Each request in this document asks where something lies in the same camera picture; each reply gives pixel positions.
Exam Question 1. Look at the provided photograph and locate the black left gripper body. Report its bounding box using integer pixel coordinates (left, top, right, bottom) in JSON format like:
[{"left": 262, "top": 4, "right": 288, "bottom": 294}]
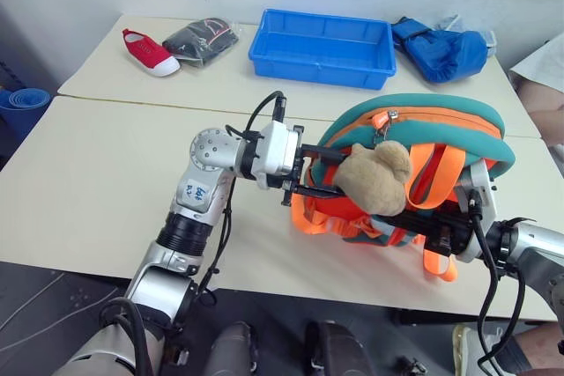
[{"left": 281, "top": 124, "right": 310, "bottom": 208}]

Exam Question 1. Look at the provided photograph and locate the red canvas shoe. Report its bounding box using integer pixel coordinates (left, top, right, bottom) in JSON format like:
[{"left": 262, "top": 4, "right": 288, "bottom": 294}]
[{"left": 122, "top": 28, "right": 182, "bottom": 78}]

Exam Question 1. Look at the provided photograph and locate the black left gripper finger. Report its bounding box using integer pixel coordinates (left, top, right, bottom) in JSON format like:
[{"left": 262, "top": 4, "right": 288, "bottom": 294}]
[
  {"left": 301, "top": 144, "right": 352, "bottom": 163},
  {"left": 288, "top": 184, "right": 346, "bottom": 200}
]

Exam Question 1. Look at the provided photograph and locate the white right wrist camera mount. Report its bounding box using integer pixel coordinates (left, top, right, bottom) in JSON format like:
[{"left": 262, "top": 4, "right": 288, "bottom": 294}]
[{"left": 453, "top": 159, "right": 501, "bottom": 263}]

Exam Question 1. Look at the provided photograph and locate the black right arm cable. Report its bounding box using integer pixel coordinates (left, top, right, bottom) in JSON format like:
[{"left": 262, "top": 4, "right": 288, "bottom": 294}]
[{"left": 465, "top": 190, "right": 528, "bottom": 366}]

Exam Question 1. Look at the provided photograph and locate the black garment in plastic bag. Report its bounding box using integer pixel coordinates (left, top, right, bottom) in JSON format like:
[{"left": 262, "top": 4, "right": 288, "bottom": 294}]
[{"left": 161, "top": 17, "right": 241, "bottom": 70}]

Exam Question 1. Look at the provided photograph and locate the orange and teal backpack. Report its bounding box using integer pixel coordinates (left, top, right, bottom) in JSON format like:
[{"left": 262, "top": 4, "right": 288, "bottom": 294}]
[{"left": 290, "top": 92, "right": 516, "bottom": 283}]

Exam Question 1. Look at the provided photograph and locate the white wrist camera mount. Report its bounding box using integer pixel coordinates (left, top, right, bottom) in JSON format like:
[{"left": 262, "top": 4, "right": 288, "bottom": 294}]
[
  {"left": 453, "top": 159, "right": 501, "bottom": 263},
  {"left": 253, "top": 119, "right": 299, "bottom": 190}
]

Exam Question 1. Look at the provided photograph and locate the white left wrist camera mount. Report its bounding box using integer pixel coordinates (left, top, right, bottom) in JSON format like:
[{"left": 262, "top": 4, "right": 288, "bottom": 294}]
[{"left": 253, "top": 119, "right": 299, "bottom": 190}]

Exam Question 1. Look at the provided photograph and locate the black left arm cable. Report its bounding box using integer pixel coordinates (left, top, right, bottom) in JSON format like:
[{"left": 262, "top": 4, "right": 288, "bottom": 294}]
[{"left": 193, "top": 90, "right": 289, "bottom": 302}]

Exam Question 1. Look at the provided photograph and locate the white sneaker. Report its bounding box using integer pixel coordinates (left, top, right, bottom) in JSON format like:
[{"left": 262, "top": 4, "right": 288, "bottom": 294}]
[{"left": 452, "top": 323, "right": 504, "bottom": 376}]

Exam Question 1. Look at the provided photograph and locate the person's lower leg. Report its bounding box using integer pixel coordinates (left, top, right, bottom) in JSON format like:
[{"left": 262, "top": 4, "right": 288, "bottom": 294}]
[{"left": 497, "top": 321, "right": 564, "bottom": 373}]

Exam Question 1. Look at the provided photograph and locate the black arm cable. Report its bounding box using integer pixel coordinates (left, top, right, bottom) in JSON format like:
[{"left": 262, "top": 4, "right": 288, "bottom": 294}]
[
  {"left": 193, "top": 90, "right": 289, "bottom": 302},
  {"left": 465, "top": 190, "right": 528, "bottom": 366}
]

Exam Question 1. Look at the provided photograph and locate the blue plastic bin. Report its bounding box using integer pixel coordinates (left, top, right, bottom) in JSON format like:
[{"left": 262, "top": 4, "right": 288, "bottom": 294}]
[{"left": 247, "top": 8, "right": 397, "bottom": 91}]

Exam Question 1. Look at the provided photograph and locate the tan plush toy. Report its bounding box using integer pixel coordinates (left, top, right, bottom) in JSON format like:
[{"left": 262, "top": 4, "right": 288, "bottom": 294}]
[{"left": 337, "top": 141, "right": 413, "bottom": 217}]

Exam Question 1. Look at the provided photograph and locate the seated person's bare leg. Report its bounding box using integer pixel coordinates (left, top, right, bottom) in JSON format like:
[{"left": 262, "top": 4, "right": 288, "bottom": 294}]
[{"left": 515, "top": 77, "right": 564, "bottom": 144}]

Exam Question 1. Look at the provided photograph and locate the person's white garment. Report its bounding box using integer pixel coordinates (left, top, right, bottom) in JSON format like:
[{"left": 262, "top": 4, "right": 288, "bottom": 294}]
[{"left": 508, "top": 31, "right": 564, "bottom": 96}]

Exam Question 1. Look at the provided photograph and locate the blue fabric bundle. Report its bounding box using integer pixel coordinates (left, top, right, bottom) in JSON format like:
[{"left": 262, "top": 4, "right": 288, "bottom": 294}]
[{"left": 390, "top": 16, "right": 490, "bottom": 85}]

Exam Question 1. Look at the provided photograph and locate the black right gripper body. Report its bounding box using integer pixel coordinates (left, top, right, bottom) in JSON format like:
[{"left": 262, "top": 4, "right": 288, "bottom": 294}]
[{"left": 423, "top": 212, "right": 475, "bottom": 259}]

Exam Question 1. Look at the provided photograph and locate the black robot body cable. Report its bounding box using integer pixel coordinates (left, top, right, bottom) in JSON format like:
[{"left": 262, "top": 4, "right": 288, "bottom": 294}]
[{"left": 98, "top": 296, "right": 156, "bottom": 376}]

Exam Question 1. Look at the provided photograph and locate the blue rolled foam mat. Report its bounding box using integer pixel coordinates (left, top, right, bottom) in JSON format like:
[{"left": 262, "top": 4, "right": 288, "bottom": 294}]
[{"left": 0, "top": 88, "right": 56, "bottom": 140}]

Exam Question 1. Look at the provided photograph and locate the black table frame bar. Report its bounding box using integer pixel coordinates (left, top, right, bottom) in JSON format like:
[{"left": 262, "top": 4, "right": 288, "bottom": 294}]
[{"left": 394, "top": 307, "right": 484, "bottom": 328}]

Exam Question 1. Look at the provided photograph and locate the dark rounded shape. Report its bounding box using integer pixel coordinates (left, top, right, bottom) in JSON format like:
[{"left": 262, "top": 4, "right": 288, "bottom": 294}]
[
  {"left": 303, "top": 319, "right": 374, "bottom": 376},
  {"left": 203, "top": 321, "right": 259, "bottom": 376}
]

